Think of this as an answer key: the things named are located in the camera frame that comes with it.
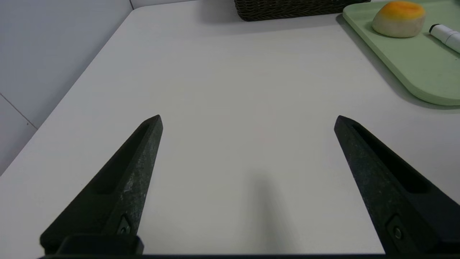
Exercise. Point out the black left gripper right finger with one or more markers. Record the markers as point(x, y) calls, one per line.
point(388, 187)

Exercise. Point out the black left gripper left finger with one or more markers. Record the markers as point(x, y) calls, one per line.
point(118, 194)

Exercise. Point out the thick white marker black cap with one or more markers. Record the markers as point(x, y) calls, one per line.
point(447, 36)

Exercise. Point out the yellow topped round pastry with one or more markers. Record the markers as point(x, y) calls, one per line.
point(399, 21)

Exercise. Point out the dark brown wicker basket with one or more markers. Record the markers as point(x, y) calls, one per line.
point(294, 9)

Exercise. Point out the light green plastic tray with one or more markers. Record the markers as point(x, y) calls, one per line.
point(424, 68)

